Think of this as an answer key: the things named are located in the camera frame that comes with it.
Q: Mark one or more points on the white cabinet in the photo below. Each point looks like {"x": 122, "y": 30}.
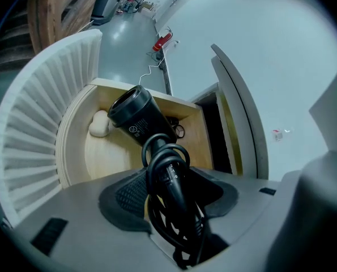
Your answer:
{"x": 242, "y": 109}

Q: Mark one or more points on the black power adapter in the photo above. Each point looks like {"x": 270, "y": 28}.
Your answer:
{"x": 158, "y": 56}

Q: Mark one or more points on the cream heart-shaped object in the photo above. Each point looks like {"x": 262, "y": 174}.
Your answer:
{"x": 98, "y": 125}

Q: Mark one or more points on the wooden staircase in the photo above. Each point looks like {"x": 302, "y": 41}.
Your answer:
{"x": 52, "y": 13}

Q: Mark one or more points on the black hair dryer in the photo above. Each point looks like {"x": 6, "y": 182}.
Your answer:
{"x": 140, "y": 118}

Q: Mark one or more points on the grey floor cleaning machine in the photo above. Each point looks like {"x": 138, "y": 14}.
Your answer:
{"x": 104, "y": 6}

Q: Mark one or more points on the small red and white packet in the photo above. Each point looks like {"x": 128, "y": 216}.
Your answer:
{"x": 278, "y": 135}

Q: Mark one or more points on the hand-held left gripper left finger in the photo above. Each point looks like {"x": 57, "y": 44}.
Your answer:
{"x": 80, "y": 208}

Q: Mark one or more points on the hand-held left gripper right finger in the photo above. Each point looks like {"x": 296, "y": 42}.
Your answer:
{"x": 242, "y": 197}

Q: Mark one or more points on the wooden drawer with white fluted front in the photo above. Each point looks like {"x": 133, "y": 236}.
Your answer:
{"x": 111, "y": 154}

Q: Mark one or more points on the red fire extinguisher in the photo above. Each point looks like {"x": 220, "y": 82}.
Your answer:
{"x": 162, "y": 42}

